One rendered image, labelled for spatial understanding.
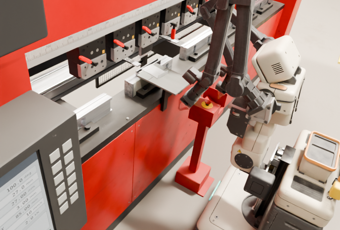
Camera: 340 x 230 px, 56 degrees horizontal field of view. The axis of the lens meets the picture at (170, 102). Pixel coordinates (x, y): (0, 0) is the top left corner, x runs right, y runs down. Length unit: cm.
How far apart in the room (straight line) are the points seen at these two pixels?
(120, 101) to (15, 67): 96
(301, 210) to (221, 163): 120
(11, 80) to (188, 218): 173
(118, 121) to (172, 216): 95
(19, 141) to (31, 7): 21
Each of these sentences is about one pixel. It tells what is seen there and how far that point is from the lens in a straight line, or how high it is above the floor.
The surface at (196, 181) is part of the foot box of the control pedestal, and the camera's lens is 241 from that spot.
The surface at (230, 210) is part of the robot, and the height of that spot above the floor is 28.
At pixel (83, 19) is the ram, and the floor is 144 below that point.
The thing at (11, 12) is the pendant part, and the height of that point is 180.
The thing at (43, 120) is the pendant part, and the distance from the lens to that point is 59.
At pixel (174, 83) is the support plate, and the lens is 174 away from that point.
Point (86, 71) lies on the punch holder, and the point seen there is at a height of 121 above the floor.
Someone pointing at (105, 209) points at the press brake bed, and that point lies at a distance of 200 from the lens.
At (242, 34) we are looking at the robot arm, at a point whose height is 147.
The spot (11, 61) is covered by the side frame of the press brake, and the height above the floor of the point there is 153.
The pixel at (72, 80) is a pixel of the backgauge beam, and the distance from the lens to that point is 181.
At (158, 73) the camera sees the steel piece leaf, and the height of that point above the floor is 100.
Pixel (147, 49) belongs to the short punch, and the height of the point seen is 112.
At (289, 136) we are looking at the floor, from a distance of 323.
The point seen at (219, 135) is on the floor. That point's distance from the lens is 297.
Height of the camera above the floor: 198
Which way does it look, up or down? 38 degrees down
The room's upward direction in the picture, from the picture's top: 7 degrees clockwise
